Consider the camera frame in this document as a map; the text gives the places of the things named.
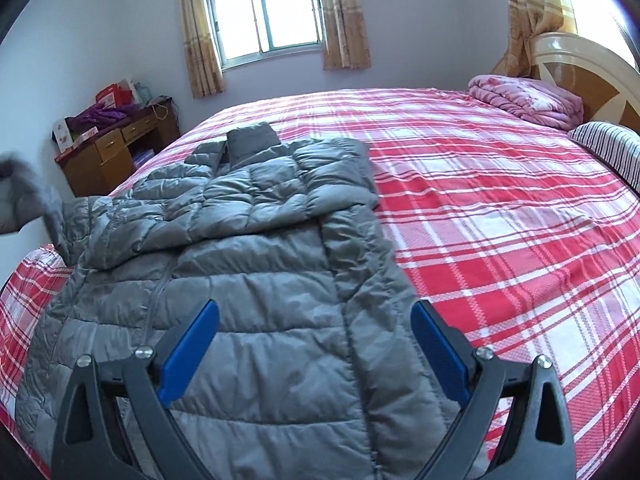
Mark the grey puffer jacket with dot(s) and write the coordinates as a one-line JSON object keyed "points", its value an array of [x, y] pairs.
{"points": [[275, 285]]}

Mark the blue box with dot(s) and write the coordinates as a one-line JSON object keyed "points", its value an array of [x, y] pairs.
{"points": [[144, 158]]}

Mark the beige patterned curtain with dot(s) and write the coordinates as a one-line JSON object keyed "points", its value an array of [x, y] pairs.
{"points": [[345, 20], [200, 35]]}

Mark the barred window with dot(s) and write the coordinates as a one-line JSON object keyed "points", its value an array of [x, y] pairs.
{"points": [[260, 10]]}

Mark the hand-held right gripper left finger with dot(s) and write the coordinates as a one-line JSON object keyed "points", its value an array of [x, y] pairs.
{"points": [[192, 350]]}

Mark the purple cloth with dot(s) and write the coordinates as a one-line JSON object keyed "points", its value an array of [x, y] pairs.
{"points": [[95, 117]]}

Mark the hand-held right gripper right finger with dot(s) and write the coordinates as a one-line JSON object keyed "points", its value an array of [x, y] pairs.
{"points": [[440, 355]]}

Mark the wooden desk with drawers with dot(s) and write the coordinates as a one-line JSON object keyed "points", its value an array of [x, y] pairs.
{"points": [[110, 155]]}

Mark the pink folded quilt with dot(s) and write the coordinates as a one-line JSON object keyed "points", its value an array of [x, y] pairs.
{"points": [[525, 102]]}

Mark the striped pillow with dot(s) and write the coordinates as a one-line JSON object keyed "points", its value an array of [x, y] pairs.
{"points": [[610, 152]]}

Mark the bright arched window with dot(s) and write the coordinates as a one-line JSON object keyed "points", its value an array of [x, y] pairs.
{"points": [[595, 5]]}

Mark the bed with red plaid sheet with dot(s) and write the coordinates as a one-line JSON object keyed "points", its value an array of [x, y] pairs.
{"points": [[500, 235]]}

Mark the red bag on cabinet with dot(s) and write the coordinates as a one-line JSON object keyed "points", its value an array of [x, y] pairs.
{"points": [[112, 96]]}

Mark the white box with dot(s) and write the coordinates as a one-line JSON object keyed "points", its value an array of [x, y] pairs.
{"points": [[64, 135]]}

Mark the yellow tied curtain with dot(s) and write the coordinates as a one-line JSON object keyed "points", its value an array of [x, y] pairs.
{"points": [[530, 20]]}

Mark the cream and wood headboard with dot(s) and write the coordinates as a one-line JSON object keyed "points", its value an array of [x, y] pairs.
{"points": [[590, 80]]}

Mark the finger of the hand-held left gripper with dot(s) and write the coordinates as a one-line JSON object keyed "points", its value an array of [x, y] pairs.
{"points": [[35, 195]]}

